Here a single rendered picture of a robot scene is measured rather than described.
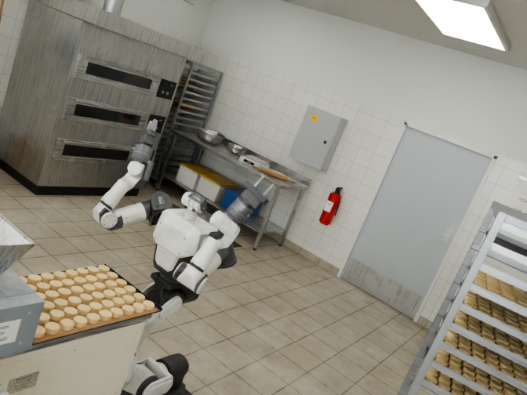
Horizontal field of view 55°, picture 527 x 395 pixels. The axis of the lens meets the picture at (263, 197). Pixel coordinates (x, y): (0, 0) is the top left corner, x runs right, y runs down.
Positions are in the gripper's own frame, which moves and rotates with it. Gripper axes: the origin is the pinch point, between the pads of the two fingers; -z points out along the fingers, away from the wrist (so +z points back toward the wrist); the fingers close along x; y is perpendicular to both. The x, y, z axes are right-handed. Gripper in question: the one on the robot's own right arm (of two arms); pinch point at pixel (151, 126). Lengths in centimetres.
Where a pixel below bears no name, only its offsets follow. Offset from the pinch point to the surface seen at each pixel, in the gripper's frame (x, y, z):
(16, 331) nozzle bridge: 82, 38, 90
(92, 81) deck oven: -294, -5, -95
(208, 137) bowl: -378, -176, -118
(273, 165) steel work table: -339, -262, -108
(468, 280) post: 108, -108, 33
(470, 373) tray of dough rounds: 100, -132, 68
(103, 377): 21, -10, 112
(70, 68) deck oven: -281, 19, -95
